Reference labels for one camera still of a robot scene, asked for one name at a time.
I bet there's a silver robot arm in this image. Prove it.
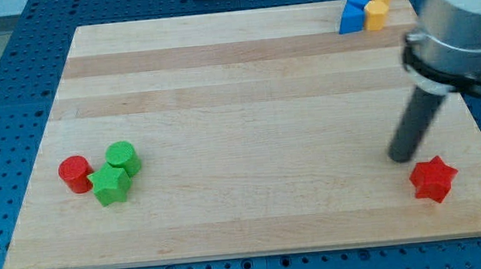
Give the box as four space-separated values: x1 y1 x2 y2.
402 0 481 97

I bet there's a green star block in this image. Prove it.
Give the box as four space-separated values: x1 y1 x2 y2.
87 163 132 207

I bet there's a red star block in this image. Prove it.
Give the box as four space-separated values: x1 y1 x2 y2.
409 156 459 203

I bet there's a wooden board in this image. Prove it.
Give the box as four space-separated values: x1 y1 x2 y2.
3 0 481 269

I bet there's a green cylinder block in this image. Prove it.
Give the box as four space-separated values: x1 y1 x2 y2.
105 141 141 177

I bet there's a front blue block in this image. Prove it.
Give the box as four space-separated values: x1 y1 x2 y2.
338 3 365 34

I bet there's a red cylinder block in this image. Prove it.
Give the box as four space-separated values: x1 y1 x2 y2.
57 155 93 194

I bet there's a front yellow block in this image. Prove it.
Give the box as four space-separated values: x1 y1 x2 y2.
364 0 389 31

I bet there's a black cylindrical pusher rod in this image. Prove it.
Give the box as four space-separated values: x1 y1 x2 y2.
388 87 445 163

